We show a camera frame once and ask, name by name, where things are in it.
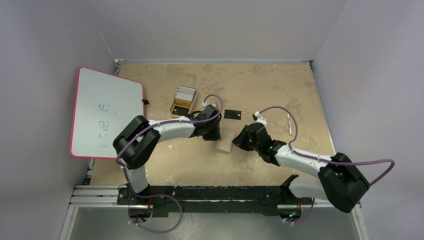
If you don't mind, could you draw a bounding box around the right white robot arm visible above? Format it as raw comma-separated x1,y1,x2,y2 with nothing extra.
232,122,371,213

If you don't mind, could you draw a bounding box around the beige plastic tray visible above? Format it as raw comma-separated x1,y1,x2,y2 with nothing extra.
169,92,197,118

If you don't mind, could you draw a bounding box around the white board with pink frame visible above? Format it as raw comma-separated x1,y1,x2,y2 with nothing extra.
69,67,144,159

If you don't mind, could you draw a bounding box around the stack of cards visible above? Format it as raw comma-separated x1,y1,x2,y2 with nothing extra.
174,85,197,108

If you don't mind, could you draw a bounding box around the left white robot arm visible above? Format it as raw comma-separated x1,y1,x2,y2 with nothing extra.
112,104,222,205

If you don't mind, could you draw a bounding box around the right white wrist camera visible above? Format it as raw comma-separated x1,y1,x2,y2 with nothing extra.
252,111,267,127

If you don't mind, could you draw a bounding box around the beige leather card holder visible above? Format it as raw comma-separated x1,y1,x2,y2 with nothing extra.
214,129,236,154

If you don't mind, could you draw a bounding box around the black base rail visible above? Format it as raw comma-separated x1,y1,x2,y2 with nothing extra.
117,175,312,218

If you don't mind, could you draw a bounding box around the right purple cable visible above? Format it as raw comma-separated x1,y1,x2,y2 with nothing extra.
253,105,396,226

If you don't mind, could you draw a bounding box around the aluminium frame rail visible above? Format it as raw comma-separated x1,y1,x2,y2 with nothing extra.
70,185,312,212

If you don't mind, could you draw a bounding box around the white green pen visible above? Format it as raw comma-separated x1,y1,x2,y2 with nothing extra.
286,113,293,136

